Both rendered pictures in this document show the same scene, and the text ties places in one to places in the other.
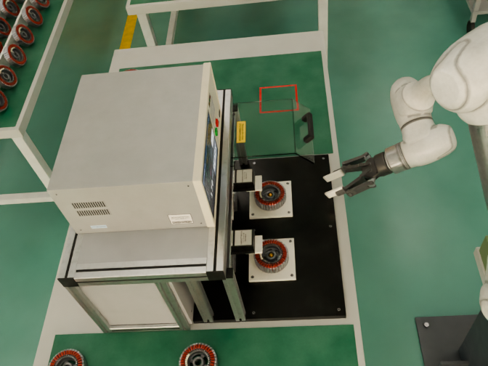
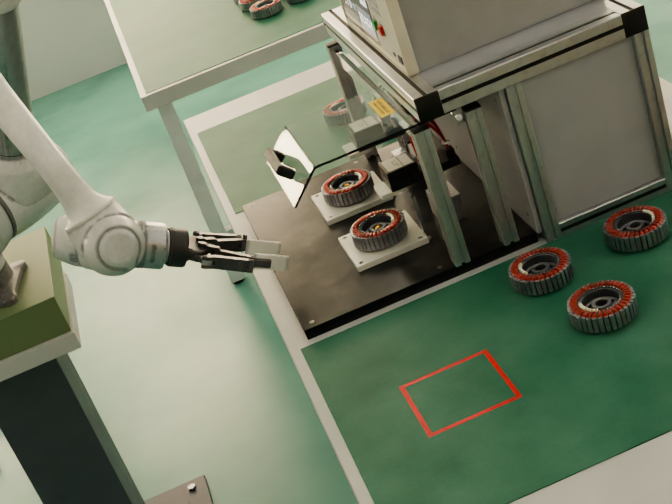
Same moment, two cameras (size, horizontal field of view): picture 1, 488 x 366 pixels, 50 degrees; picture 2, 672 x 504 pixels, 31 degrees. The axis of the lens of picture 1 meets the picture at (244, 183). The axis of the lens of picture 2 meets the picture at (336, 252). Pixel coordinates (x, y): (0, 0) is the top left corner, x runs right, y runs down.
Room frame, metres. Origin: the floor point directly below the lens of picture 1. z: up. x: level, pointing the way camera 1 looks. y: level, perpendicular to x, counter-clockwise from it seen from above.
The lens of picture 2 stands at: (3.16, -0.74, 1.89)
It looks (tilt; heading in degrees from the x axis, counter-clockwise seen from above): 27 degrees down; 165
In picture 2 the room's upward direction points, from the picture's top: 20 degrees counter-clockwise
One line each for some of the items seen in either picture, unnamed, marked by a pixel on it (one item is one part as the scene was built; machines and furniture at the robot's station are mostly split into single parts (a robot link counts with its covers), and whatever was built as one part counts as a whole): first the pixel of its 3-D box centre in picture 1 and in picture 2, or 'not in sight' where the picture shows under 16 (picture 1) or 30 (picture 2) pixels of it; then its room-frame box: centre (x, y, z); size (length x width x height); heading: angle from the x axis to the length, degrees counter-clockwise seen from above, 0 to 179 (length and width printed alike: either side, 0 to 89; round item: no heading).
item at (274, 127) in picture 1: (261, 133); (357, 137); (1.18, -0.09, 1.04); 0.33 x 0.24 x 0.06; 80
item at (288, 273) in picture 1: (271, 259); (351, 197); (0.86, -0.04, 0.78); 0.15 x 0.15 x 0.01; 80
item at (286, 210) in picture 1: (270, 199); (382, 240); (1.09, -0.08, 0.78); 0.15 x 0.15 x 0.01; 80
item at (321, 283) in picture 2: (267, 231); (375, 221); (0.98, -0.05, 0.76); 0.64 x 0.47 x 0.02; 170
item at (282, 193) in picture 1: (270, 195); (378, 229); (1.09, -0.08, 0.80); 0.11 x 0.11 x 0.04
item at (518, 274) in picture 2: not in sight; (541, 270); (1.46, 0.06, 0.77); 0.11 x 0.11 x 0.04
